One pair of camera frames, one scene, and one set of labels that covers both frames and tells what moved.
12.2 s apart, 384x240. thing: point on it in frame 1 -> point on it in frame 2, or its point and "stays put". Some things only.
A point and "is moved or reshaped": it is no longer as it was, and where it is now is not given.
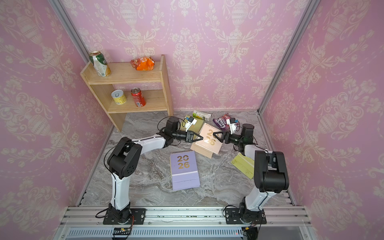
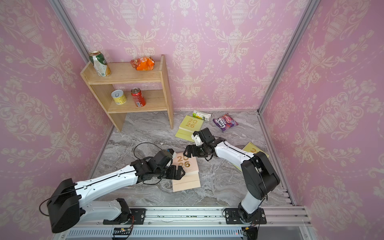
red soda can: [138, 97] stays put
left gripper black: [189, 138] -> [173, 175]
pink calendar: [210, 144] is moved or reshaped
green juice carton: [205, 116] stays put
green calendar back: [196, 127] stays put
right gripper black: [226, 134] -> [189, 148]
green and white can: [100, 63] stays put
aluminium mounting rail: [185, 223] stays put
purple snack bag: [221, 122] stays put
